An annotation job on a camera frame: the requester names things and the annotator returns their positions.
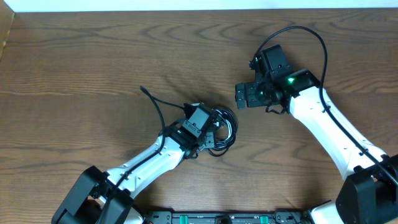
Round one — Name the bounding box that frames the black usb cable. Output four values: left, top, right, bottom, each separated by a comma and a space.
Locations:
205, 107, 239, 157

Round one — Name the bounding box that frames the white usb cable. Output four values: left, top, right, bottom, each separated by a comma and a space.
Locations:
214, 119, 233, 142

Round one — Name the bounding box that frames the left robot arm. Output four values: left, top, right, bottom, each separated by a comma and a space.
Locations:
51, 103, 218, 223

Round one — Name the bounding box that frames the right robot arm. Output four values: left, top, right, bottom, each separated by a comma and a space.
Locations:
235, 45, 397, 223

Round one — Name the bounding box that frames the black right camera cable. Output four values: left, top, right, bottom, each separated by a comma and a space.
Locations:
254, 25, 398, 187

